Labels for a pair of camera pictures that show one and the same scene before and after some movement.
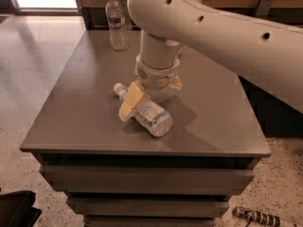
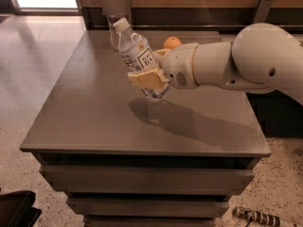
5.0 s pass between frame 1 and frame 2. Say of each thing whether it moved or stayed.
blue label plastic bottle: moved
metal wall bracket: stayed
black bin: stayed
